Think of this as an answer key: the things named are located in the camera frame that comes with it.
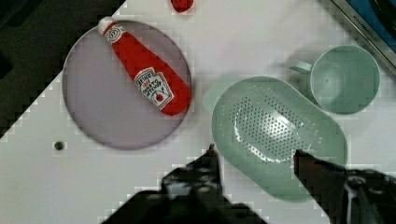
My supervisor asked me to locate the red toy strawberry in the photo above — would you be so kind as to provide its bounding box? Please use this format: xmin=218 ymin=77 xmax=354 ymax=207
xmin=171 ymin=0 xmax=194 ymax=13

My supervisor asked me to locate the mint green cup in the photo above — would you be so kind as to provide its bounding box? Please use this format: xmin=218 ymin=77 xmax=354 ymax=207
xmin=287 ymin=45 xmax=380 ymax=115

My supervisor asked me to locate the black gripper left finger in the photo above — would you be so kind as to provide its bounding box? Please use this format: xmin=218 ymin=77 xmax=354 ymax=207
xmin=102 ymin=146 xmax=267 ymax=224

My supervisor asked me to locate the grey round plate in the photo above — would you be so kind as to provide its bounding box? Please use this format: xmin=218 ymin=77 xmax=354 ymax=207
xmin=63 ymin=28 xmax=186 ymax=149

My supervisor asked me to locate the red ketchup bottle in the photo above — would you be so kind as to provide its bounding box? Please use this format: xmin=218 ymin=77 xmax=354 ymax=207
xmin=97 ymin=17 xmax=191 ymax=116

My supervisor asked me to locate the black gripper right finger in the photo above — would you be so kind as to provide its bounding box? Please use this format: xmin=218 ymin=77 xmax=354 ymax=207
xmin=293 ymin=149 xmax=396 ymax=224

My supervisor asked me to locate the mint green plastic strainer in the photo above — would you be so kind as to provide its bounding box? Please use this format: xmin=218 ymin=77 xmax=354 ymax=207
xmin=203 ymin=75 xmax=347 ymax=202

